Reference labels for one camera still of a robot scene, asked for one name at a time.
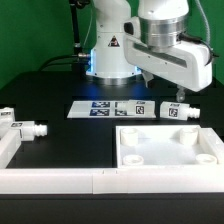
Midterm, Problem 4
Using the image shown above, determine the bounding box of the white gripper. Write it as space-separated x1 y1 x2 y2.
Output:
123 17 212 102

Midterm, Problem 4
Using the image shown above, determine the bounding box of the white square table top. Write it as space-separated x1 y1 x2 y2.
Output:
116 125 224 168

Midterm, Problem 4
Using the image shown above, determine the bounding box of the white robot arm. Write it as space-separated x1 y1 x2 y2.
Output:
86 0 213 102

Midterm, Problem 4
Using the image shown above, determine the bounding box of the white marker sheet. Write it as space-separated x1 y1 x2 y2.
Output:
67 101 147 118

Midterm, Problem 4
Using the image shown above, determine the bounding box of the white U-shaped fence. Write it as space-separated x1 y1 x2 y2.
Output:
0 130 224 194

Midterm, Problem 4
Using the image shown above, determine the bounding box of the black vertical pole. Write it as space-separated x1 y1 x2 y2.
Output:
68 0 84 73

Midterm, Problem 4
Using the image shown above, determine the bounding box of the black cable at base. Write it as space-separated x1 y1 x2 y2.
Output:
38 53 92 72

